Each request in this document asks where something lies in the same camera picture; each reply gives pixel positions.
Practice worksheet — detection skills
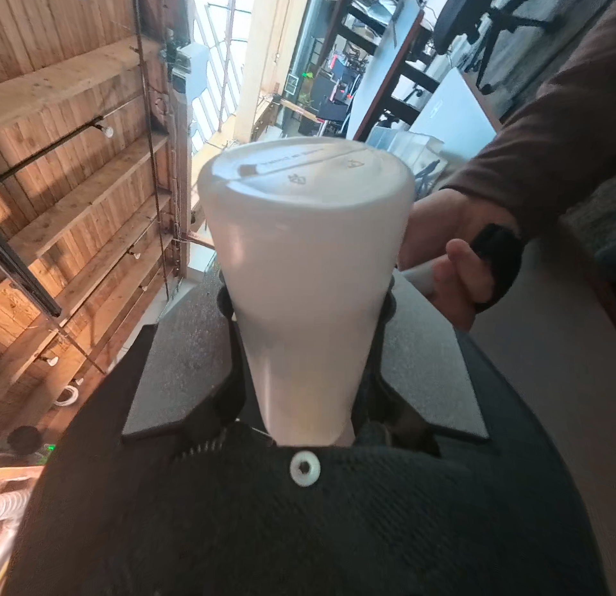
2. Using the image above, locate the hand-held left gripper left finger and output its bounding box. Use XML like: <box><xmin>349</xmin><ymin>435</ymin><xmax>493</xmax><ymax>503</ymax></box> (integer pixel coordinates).
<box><xmin>122</xmin><ymin>274</ymin><xmax>247</xmax><ymax>438</ymax></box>

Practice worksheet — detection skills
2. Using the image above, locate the clear plastic storage bin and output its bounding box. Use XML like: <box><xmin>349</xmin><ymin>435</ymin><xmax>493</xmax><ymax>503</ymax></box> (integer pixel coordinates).
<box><xmin>366</xmin><ymin>125</ymin><xmax>446</xmax><ymax>173</ymax></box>

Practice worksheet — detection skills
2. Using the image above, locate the grey table with brown edge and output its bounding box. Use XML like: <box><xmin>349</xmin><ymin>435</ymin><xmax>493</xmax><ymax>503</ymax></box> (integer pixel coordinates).
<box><xmin>346</xmin><ymin>0</ymin><xmax>426</xmax><ymax>142</ymax></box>

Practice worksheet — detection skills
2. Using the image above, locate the person's right hand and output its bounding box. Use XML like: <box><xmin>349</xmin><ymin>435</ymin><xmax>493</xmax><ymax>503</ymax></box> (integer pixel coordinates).
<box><xmin>398</xmin><ymin>189</ymin><xmax>525</xmax><ymax>332</ymax></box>

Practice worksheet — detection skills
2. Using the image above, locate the dark mesh office chair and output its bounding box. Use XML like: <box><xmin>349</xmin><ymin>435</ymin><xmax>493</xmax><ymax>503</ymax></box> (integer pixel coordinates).
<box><xmin>433</xmin><ymin>0</ymin><xmax>559</xmax><ymax>94</ymax></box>

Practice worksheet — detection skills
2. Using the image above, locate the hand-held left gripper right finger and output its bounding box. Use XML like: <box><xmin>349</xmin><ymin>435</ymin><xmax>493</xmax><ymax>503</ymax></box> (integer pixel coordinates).
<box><xmin>368</xmin><ymin>275</ymin><xmax>492</xmax><ymax>444</ymax></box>

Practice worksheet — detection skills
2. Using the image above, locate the white bottle with black cap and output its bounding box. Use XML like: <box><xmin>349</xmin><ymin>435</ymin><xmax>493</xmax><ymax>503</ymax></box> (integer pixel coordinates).
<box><xmin>197</xmin><ymin>139</ymin><xmax>417</xmax><ymax>448</ymax></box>

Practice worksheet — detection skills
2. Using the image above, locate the person's right forearm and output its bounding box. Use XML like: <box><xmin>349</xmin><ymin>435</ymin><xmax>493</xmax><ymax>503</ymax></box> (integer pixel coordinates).
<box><xmin>440</xmin><ymin>9</ymin><xmax>616</xmax><ymax>241</ymax></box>

